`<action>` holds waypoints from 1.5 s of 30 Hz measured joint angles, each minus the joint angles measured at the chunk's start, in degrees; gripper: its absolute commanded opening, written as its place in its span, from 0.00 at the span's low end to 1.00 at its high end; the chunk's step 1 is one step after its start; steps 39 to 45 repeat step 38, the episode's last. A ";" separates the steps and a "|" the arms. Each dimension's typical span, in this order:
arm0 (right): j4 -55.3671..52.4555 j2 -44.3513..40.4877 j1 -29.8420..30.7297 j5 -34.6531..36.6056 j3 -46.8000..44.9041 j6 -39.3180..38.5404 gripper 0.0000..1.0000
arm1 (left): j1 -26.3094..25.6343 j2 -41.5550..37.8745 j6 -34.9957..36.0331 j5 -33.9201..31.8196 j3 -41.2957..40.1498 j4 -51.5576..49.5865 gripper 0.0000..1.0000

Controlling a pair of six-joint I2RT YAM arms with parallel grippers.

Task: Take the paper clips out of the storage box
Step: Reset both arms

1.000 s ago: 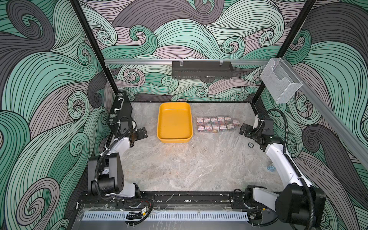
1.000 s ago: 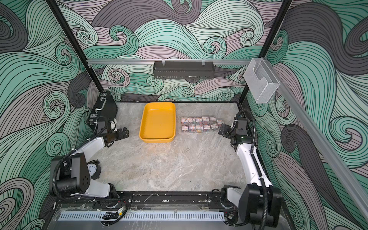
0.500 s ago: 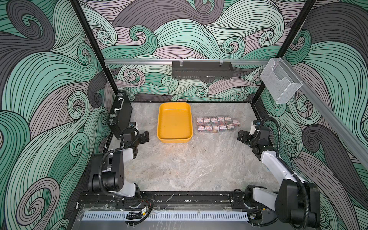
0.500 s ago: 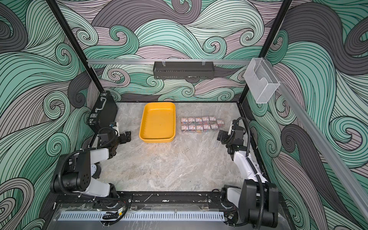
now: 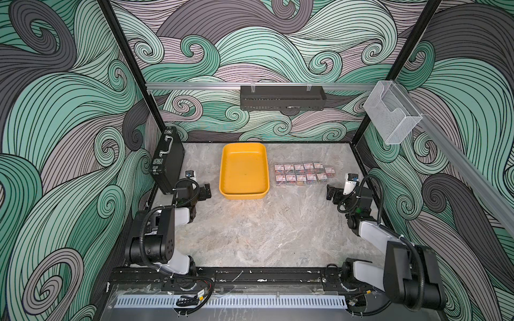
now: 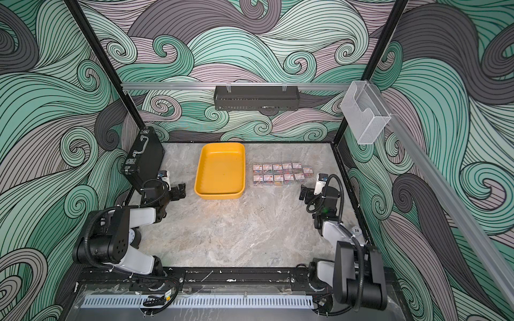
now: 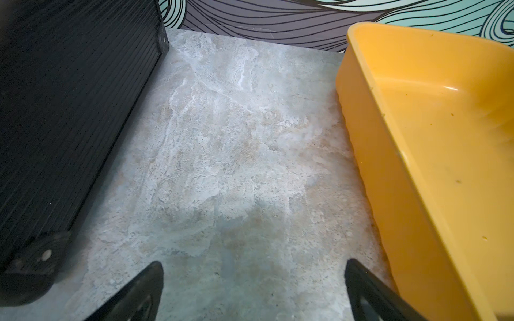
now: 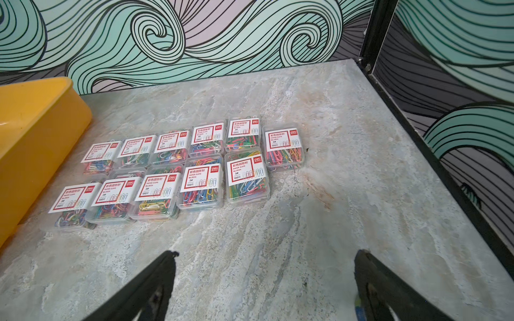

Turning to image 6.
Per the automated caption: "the paper clip box six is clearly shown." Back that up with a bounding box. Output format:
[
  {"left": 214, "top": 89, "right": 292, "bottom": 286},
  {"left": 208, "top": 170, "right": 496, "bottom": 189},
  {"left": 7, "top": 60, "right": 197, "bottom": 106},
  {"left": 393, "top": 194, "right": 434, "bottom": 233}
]
[{"left": 303, "top": 166, "right": 315, "bottom": 177}]

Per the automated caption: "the paper clip box seven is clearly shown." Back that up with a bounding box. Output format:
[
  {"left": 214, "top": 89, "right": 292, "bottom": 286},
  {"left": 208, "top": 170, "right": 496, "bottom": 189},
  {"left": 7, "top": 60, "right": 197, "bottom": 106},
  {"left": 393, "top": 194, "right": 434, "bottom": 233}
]
[{"left": 294, "top": 173, "right": 306, "bottom": 183}]

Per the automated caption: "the yellow plastic tray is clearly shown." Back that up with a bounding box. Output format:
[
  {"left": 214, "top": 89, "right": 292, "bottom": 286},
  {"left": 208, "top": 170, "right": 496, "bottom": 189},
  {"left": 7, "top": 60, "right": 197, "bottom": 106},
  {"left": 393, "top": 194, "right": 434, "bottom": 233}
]
[{"left": 194, "top": 143, "right": 246, "bottom": 200}]

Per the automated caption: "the paper clip box one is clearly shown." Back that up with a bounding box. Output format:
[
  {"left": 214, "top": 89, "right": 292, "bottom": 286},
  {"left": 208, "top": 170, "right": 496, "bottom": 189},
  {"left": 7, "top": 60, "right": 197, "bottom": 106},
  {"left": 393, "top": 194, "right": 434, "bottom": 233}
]
[{"left": 273, "top": 163, "right": 283, "bottom": 175}]

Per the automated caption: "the paper clip box four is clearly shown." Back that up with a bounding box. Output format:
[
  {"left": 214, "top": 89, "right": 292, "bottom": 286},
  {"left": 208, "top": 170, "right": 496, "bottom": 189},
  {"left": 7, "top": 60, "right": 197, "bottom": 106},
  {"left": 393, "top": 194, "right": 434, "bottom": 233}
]
[{"left": 263, "top": 175, "right": 274, "bottom": 185}]

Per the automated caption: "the paper clip box three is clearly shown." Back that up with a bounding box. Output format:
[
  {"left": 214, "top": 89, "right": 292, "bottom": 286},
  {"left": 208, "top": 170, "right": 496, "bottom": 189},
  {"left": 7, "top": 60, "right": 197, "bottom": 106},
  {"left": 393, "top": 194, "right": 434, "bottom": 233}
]
[{"left": 262, "top": 163, "right": 273, "bottom": 175}]

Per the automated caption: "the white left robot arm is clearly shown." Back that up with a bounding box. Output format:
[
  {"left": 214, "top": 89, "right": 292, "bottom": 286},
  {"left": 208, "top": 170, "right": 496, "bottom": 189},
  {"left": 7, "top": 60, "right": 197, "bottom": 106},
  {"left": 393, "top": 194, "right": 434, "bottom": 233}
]
[{"left": 72, "top": 171, "right": 186, "bottom": 280}]

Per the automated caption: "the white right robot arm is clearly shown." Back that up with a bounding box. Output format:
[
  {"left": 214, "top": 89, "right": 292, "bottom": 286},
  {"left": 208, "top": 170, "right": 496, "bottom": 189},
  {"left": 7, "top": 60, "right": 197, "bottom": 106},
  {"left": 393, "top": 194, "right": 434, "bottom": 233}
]
[{"left": 299, "top": 173, "right": 388, "bottom": 317}]

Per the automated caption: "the small clear dice cup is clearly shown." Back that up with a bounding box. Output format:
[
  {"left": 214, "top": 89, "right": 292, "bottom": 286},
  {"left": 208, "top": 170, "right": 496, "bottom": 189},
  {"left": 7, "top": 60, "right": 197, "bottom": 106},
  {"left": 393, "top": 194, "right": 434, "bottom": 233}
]
[{"left": 352, "top": 226, "right": 363, "bottom": 238}]

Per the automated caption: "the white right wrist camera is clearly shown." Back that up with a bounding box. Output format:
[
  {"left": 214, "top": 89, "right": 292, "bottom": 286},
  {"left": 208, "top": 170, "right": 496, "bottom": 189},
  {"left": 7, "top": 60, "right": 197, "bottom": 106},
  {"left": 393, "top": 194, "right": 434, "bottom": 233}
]
[{"left": 314, "top": 173, "right": 329, "bottom": 195}]

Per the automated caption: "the black briefcase with metal handle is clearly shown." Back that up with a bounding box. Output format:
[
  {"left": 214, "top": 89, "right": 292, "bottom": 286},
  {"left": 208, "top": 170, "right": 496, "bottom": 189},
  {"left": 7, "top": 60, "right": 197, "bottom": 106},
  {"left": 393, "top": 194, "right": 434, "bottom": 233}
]
[{"left": 121, "top": 127, "right": 165, "bottom": 193}]

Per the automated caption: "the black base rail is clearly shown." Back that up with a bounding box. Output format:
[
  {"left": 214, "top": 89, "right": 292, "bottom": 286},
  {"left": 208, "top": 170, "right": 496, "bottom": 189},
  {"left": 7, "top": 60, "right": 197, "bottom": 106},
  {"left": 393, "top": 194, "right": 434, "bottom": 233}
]
[{"left": 78, "top": 265, "right": 332, "bottom": 294}]

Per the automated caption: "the clear acrylic wall holder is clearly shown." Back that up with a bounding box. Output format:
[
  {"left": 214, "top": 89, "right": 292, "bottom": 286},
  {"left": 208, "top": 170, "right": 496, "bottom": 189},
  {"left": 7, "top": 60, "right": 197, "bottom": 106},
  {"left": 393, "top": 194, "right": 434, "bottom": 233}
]
[{"left": 340, "top": 80, "right": 391, "bottom": 145}]

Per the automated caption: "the black wall-mounted shelf tray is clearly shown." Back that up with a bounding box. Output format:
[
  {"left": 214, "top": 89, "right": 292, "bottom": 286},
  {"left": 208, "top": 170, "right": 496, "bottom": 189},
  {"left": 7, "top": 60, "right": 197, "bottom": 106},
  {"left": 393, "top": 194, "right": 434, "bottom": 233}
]
[{"left": 214, "top": 85, "right": 301, "bottom": 111}]

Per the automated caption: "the aluminium wall rail back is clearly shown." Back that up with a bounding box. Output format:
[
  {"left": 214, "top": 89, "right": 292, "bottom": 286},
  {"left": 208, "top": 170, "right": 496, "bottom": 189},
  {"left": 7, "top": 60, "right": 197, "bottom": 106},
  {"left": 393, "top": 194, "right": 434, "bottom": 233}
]
[{"left": 121, "top": 82, "right": 351, "bottom": 93}]

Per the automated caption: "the aluminium wall rail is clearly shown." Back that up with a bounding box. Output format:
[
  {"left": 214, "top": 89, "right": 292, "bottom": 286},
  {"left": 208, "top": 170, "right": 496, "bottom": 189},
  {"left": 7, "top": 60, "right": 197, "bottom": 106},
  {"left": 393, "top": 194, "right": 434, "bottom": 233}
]
[
  {"left": 121, "top": 82, "right": 351, "bottom": 93},
  {"left": 369, "top": 84, "right": 513, "bottom": 306}
]

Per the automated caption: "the white slotted cable duct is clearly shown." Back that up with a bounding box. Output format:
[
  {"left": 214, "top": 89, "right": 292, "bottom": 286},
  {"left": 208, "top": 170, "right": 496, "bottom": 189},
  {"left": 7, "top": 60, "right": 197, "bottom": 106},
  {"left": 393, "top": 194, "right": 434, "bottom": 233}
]
[{"left": 80, "top": 294, "right": 314, "bottom": 309}]

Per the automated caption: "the aluminium wall rail right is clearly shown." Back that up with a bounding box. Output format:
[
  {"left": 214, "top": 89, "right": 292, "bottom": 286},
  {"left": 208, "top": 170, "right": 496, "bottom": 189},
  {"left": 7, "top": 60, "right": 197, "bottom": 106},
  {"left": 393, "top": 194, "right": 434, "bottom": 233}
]
[{"left": 369, "top": 84, "right": 513, "bottom": 306}]

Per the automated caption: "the black corner frame post right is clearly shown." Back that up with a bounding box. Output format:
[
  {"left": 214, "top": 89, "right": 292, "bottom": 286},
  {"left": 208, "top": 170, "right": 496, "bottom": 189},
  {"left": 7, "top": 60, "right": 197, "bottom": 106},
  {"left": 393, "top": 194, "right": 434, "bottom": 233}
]
[{"left": 333, "top": 1, "right": 408, "bottom": 146}]

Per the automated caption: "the black corner frame post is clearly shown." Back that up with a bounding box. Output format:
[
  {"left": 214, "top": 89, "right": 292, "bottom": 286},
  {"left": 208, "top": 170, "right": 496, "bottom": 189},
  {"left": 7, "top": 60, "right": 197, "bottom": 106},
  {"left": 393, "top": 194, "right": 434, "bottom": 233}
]
[
  {"left": 64, "top": 0, "right": 145, "bottom": 129},
  {"left": 333, "top": 1, "right": 408, "bottom": 146}
]

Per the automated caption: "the black corner frame post left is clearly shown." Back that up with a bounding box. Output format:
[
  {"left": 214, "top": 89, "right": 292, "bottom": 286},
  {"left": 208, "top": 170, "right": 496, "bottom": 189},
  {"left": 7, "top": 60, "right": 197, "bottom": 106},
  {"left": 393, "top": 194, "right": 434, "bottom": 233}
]
[{"left": 64, "top": 0, "right": 145, "bottom": 129}]

